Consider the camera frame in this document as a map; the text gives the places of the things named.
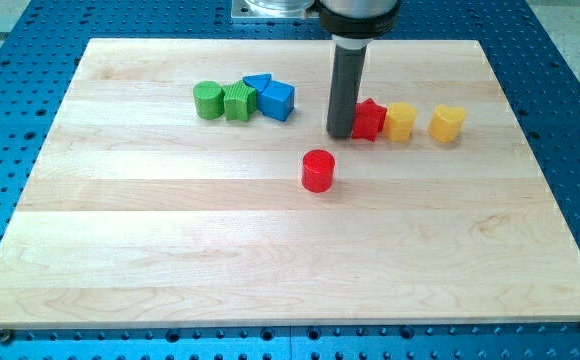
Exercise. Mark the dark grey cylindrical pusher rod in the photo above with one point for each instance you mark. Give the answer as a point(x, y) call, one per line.
point(345, 84)

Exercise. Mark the red cylinder block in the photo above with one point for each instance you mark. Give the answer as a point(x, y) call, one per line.
point(317, 170)

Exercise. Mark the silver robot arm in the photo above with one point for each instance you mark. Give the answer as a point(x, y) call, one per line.
point(353, 24)

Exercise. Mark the red star block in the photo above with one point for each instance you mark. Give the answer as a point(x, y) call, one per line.
point(369, 120)

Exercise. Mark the green star block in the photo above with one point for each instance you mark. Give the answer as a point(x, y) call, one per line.
point(239, 101)

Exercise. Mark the yellow hexagon block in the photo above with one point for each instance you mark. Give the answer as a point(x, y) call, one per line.
point(399, 121)

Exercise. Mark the blue cube block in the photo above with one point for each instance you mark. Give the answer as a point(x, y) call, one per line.
point(276, 100)

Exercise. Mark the blue triangle block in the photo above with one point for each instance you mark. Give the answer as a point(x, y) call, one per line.
point(258, 81)

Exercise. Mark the yellow heart block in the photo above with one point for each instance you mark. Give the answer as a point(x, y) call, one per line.
point(446, 122)

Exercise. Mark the green cylinder block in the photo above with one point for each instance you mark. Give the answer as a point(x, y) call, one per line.
point(209, 100)

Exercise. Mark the light wooden board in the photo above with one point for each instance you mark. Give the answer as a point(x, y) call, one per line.
point(139, 213)

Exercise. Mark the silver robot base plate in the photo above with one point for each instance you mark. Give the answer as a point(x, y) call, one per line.
point(270, 9)

